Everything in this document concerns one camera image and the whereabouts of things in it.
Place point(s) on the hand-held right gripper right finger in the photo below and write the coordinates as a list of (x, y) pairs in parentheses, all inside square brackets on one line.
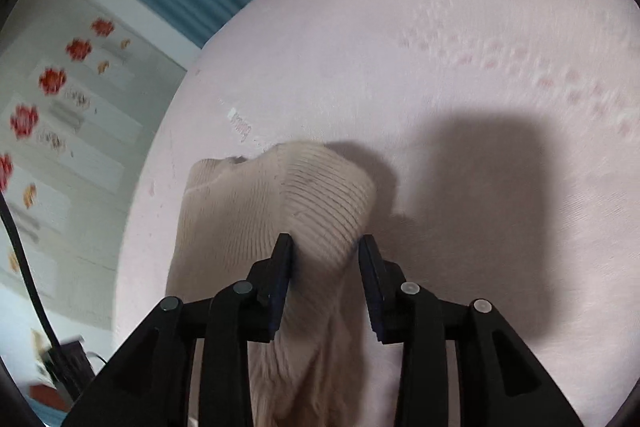
[(372, 302)]

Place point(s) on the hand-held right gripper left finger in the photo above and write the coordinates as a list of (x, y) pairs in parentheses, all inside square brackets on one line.
[(280, 297)]

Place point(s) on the beige ribbed knit garment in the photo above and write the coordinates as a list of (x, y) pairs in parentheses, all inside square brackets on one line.
[(250, 207)]

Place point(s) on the dark boxy object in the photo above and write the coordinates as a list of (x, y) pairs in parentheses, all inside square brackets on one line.
[(72, 359)]

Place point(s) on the bed with pink sheet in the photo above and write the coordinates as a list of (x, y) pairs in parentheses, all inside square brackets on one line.
[(450, 57)]

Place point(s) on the red flower wall sticker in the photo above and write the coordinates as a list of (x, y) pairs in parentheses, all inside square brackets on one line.
[(102, 27), (24, 121), (4, 172), (52, 79), (78, 49)]

